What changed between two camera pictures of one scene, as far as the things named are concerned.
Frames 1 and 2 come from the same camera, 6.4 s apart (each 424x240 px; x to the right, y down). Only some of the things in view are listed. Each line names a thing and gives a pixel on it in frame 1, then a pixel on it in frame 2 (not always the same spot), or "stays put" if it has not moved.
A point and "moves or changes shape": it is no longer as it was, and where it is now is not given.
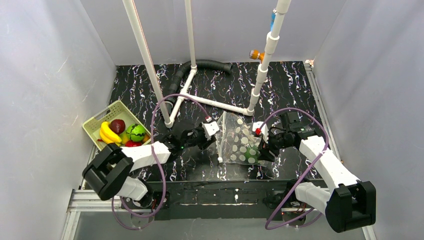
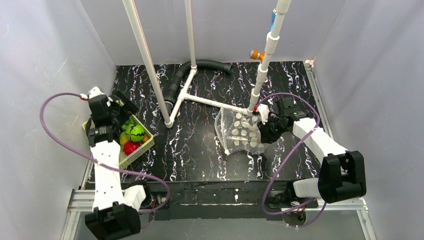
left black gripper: [201, 137] → [122, 104]
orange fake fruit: [146, 137] stays put
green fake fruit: [125, 137] stays put
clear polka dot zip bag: [237, 140] moves or changes shape
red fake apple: [130, 143] stays put
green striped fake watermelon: [136, 132] stays put
